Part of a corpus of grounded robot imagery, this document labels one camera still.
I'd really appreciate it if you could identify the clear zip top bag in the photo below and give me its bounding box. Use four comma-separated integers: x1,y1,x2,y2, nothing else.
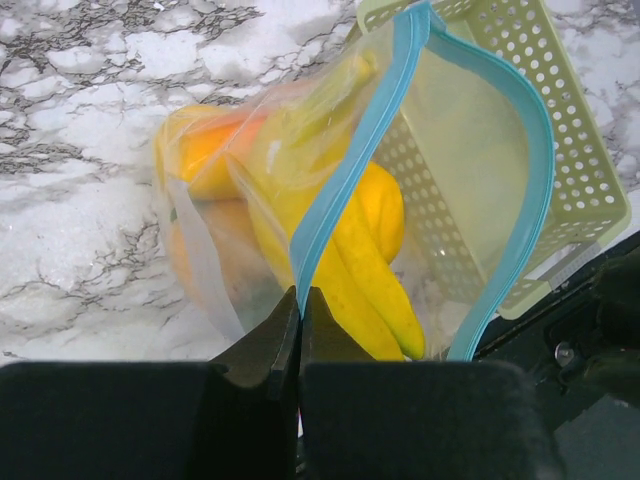
152,1,554,361

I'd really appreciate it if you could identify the pale green plastic basket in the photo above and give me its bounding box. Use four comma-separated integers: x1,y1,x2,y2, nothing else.
373,1,630,327

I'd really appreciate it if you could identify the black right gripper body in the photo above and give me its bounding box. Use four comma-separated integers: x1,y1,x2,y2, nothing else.
475,234,639,430

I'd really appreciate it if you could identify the yellow toy pear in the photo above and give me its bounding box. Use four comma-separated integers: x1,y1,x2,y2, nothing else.
167,199,261,311

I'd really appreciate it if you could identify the yellow toy lemon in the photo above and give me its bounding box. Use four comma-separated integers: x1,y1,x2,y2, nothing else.
356,163,405,264

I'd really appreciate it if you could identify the orange yellow toy mango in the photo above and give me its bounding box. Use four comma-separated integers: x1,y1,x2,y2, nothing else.
153,105,267,200

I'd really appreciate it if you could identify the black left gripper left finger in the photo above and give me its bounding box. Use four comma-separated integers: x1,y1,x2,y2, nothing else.
1,291,298,479

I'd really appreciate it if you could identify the yellow toy banana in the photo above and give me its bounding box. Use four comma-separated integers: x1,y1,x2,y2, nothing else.
242,51,425,360

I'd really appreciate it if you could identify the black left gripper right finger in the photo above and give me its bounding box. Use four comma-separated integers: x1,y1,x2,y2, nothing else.
299,289,566,479

